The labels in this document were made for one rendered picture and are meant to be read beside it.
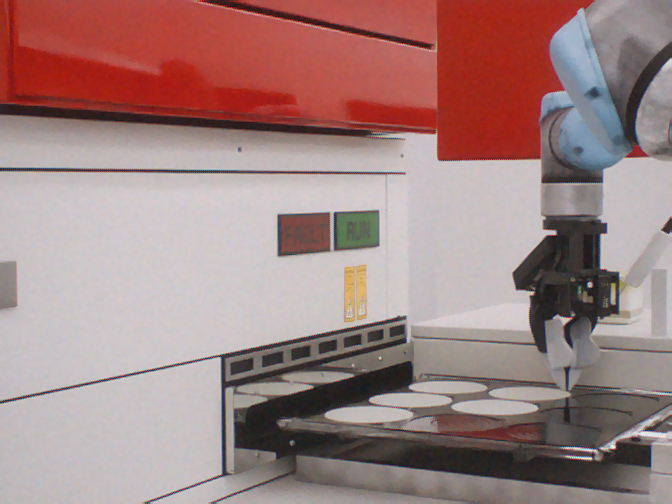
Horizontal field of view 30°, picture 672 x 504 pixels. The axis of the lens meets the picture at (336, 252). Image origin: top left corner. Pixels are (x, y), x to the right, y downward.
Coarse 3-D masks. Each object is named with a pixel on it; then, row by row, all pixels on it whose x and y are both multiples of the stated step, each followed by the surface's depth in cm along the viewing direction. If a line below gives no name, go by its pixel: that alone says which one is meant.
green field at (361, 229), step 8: (344, 216) 158; (352, 216) 160; (360, 216) 162; (368, 216) 164; (376, 216) 166; (344, 224) 158; (352, 224) 160; (360, 224) 162; (368, 224) 164; (376, 224) 166; (344, 232) 158; (352, 232) 160; (360, 232) 162; (368, 232) 164; (376, 232) 166; (344, 240) 158; (352, 240) 160; (360, 240) 162; (368, 240) 164; (376, 240) 166
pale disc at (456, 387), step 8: (416, 384) 163; (424, 384) 163; (432, 384) 163; (440, 384) 163; (448, 384) 163; (456, 384) 163; (464, 384) 163; (472, 384) 163; (480, 384) 162; (440, 392) 157; (448, 392) 157; (456, 392) 157; (472, 392) 157
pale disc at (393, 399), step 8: (376, 400) 151; (384, 400) 151; (392, 400) 151; (400, 400) 151; (408, 400) 151; (416, 400) 151; (424, 400) 151; (432, 400) 151; (440, 400) 151; (448, 400) 151
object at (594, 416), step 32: (512, 384) 162; (320, 416) 141; (416, 416) 140; (448, 416) 141; (480, 416) 141; (512, 416) 140; (544, 416) 141; (576, 416) 140; (608, 416) 140; (640, 416) 140
